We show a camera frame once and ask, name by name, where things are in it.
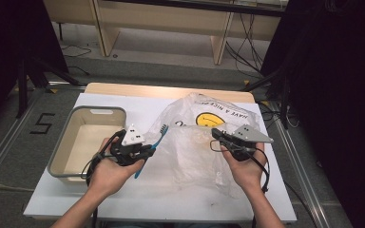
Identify black floor cable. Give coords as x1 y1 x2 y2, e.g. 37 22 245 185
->
60 43 93 77

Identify blue toothbrush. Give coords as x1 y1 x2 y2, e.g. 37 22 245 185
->
134 123 169 180

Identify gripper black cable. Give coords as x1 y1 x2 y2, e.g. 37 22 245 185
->
80 128 123 228
209 139 272 195

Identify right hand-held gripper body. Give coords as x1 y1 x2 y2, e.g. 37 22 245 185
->
224 123 274 162

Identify light wooden table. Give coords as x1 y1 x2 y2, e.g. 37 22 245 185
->
85 83 256 104

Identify white table sheet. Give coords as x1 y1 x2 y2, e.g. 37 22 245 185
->
23 92 298 222

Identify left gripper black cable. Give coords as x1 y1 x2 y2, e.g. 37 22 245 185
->
80 128 123 228

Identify white smiley-face plastic bag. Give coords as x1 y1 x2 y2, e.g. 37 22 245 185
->
145 92 262 198

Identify person's right hand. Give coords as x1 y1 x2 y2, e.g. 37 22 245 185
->
221 142 266 194

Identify bundle of black desk cables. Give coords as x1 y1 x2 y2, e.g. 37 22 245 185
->
224 12 267 79

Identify person's left hand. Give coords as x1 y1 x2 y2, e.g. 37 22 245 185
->
86 136 145 198

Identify black curtain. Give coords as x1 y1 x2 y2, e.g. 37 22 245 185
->
0 0 70 134
259 0 365 228

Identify black metal stand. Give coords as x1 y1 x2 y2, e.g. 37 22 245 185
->
14 56 81 120
242 61 292 130

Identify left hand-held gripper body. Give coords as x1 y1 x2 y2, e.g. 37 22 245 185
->
108 123 146 167

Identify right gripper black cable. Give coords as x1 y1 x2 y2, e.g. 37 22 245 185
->
209 139 272 195

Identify beige wooden desk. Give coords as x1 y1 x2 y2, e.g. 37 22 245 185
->
42 0 289 66

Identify grey plastic basin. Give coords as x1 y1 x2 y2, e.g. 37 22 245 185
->
47 105 127 185

